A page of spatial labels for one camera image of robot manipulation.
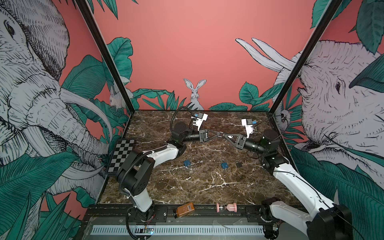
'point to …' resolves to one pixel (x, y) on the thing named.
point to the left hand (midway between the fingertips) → (220, 135)
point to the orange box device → (185, 209)
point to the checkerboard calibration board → (123, 148)
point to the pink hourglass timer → (231, 207)
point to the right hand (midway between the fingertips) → (225, 136)
